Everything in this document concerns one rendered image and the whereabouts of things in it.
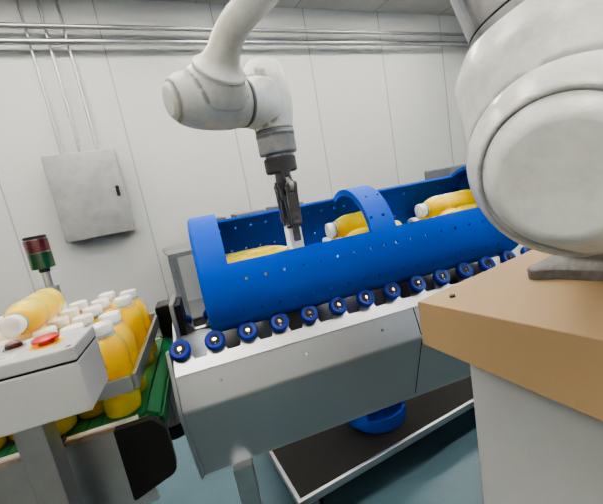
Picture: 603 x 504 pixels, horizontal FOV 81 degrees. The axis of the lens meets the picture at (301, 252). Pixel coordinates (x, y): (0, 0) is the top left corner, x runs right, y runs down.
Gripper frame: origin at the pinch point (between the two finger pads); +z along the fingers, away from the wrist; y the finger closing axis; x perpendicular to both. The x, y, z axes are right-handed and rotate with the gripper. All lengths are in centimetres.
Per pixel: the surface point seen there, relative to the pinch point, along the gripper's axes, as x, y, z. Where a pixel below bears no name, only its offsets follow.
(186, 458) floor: 54, 95, 113
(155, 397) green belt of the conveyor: 37.3, -9.8, 23.9
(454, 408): -71, 43, 99
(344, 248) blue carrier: -8.9, -9.1, 3.0
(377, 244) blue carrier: -17.2, -9.2, 3.9
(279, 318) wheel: 8.4, -5.2, 16.4
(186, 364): 30.5, -5.9, 20.6
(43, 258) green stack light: 67, 39, -5
